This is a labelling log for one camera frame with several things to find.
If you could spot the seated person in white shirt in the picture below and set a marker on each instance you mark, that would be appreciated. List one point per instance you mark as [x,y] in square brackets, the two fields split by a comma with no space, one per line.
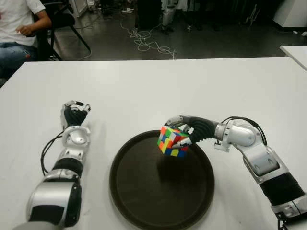
[16,16]

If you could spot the black office chair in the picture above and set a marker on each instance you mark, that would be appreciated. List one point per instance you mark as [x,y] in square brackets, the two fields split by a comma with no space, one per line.
[62,21]

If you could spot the white cabinet with black base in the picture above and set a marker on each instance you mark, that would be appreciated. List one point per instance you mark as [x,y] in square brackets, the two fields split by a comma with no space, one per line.
[292,12]

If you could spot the white side table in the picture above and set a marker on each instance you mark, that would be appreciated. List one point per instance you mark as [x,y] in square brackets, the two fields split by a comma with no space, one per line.
[296,55]

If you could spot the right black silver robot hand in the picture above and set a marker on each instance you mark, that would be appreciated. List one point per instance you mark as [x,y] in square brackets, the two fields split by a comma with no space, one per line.
[204,129]

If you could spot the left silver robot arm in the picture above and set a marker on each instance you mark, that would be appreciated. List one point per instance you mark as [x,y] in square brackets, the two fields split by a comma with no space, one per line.
[69,148]

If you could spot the multicoloured Rubik's cube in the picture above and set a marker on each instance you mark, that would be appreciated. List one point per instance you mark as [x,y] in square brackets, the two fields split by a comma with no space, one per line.
[171,142]

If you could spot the silver humanoid robot legs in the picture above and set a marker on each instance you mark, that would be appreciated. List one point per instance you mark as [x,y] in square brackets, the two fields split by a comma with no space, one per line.
[168,16]

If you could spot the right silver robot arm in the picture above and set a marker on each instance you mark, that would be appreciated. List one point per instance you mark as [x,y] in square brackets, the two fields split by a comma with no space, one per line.
[259,153]

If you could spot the white framed display cabinet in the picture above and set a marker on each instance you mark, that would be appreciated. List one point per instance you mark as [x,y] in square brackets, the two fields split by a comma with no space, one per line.
[79,7]

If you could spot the dark brown round plate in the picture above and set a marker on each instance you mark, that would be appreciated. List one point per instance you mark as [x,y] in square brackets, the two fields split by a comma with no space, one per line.
[161,187]

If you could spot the grey folded metal stand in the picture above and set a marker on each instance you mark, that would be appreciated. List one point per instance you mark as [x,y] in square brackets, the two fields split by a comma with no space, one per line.
[253,13]

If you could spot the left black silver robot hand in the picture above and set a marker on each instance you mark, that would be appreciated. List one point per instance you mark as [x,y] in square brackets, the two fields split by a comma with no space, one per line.
[74,116]

